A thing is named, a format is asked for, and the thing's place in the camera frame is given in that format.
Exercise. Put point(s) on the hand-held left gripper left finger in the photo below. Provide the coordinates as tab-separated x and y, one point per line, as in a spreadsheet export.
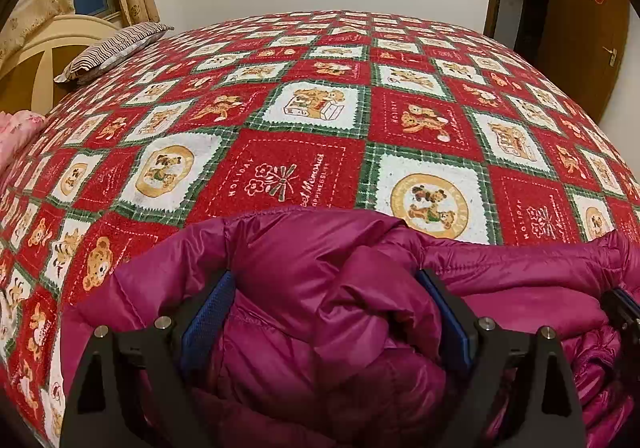
207	323

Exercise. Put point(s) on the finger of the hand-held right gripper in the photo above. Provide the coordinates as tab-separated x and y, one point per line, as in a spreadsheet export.
622	308

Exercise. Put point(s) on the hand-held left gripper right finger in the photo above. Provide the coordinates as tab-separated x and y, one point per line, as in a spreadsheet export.
445	323

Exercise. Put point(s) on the magenta puffer jacket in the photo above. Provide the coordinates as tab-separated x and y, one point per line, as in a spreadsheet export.
310	278

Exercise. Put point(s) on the red bear printed blanket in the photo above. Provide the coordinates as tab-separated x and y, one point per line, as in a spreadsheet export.
300	143

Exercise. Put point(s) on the pink floral pillow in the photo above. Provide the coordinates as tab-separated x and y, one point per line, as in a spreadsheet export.
17	133

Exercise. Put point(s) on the brown wooden door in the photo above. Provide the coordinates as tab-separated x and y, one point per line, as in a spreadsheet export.
575	38

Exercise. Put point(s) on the striped pillow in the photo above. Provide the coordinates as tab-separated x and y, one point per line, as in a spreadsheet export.
110	51

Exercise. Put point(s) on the wooden bed headboard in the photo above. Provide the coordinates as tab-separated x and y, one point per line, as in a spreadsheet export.
30	78

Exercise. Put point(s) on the wide beige patterned curtain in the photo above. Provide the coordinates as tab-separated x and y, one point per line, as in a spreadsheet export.
35	13

